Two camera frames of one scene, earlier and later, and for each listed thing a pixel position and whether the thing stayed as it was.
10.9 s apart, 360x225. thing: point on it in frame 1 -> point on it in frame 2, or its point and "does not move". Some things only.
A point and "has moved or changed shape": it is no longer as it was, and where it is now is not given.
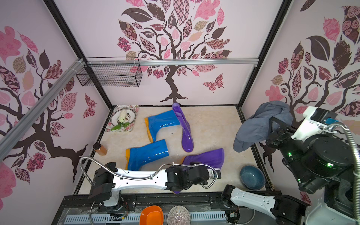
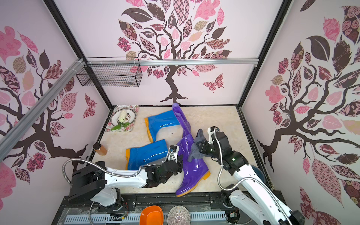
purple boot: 214,159 has moved or changed shape
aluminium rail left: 31,116 does not move
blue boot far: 154,123 does not move
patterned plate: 130,117 does not move
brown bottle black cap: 100,149 does not move
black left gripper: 203,183 -> 180,163
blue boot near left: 135,156 does not move
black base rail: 197,201 does not move
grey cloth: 255,129 -> 197,153
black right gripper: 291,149 -> 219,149
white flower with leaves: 122,117 does not move
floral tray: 122,118 does not move
